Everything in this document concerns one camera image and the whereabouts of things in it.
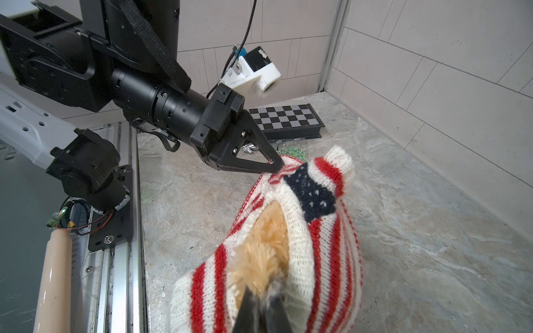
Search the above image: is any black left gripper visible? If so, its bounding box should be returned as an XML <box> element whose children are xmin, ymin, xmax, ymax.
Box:
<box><xmin>190</xmin><ymin>84</ymin><xmax>285</xmax><ymax>173</ymax></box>

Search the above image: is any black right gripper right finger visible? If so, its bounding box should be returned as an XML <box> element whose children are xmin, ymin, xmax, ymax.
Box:
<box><xmin>263</xmin><ymin>291</ymin><xmax>293</xmax><ymax>333</ymax></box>

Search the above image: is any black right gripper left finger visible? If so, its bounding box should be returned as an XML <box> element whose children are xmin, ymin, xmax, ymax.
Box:
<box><xmin>232</xmin><ymin>287</ymin><xmax>260</xmax><ymax>333</ymax></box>

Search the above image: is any tan plush teddy bear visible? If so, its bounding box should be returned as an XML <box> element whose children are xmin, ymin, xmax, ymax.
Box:
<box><xmin>227</xmin><ymin>201</ymin><xmax>290</xmax><ymax>308</ymax></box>

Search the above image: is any knitted american flag sweater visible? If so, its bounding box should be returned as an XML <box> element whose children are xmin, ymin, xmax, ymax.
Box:
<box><xmin>169</xmin><ymin>146</ymin><xmax>363</xmax><ymax>332</ymax></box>

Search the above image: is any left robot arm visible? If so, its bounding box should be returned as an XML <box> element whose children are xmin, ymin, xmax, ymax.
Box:
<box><xmin>1</xmin><ymin>1</ymin><xmax>283</xmax><ymax>212</ymax></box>

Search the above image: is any silver foil wrapped item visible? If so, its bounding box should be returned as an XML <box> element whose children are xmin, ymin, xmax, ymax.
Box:
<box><xmin>242</xmin><ymin>142</ymin><xmax>259</xmax><ymax>154</ymax></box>

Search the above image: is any clear bag of green bricks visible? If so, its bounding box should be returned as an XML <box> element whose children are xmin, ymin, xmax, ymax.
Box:
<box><xmin>276</xmin><ymin>146</ymin><xmax>308</xmax><ymax>162</ymax></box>

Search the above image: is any folded black white chessboard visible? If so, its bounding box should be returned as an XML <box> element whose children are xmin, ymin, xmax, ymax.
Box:
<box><xmin>248</xmin><ymin>104</ymin><xmax>325</xmax><ymax>141</ymax></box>

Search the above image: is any left green circuit board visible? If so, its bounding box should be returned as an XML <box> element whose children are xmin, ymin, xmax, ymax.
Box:
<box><xmin>47</xmin><ymin>207</ymin><xmax>69</xmax><ymax>228</ymax></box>

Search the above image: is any black left camera cable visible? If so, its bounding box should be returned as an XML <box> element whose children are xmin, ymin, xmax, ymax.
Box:
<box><xmin>205</xmin><ymin>0</ymin><xmax>259</xmax><ymax>99</ymax></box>

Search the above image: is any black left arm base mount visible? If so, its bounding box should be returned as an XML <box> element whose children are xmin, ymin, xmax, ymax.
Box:
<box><xmin>88</xmin><ymin>165</ymin><xmax>133</xmax><ymax>252</ymax></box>

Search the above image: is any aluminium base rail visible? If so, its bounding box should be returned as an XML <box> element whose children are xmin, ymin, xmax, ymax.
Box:
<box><xmin>71</xmin><ymin>122</ymin><xmax>149</xmax><ymax>332</ymax></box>

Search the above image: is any beige cylindrical handle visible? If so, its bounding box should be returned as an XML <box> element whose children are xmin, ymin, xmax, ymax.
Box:
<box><xmin>33</xmin><ymin>229</ymin><xmax>72</xmax><ymax>332</ymax></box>

